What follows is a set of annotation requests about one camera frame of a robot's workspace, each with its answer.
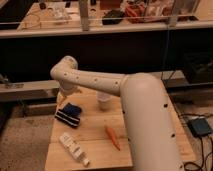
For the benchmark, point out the metal post left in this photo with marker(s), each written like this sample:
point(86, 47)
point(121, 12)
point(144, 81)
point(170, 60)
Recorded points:
point(83, 8)

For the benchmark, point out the black cloth on shelf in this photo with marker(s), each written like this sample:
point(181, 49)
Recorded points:
point(112, 17)

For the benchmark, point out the metal post right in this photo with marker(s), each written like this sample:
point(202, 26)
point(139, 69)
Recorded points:
point(173, 19)

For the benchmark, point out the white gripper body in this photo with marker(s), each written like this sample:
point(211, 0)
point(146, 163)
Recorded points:
point(62, 94)

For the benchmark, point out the white plastic bottle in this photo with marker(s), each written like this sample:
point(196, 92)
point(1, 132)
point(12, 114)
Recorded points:
point(74, 149)

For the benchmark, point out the orange items on shelf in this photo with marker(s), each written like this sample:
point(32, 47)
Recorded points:
point(134, 12)

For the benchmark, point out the clear plastic cup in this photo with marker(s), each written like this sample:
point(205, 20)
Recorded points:
point(103, 100)

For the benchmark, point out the metal post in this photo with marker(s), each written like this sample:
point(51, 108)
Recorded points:
point(83, 8)
point(173, 19)

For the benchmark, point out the wooden table board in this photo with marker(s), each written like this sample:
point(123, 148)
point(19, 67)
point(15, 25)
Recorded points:
point(94, 141)

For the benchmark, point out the orange carrot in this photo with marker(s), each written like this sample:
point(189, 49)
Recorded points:
point(112, 136)

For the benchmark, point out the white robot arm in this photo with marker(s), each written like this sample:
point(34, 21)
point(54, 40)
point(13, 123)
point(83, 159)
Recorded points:
point(144, 101)

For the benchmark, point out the black device box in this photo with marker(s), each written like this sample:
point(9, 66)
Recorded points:
point(199, 127)

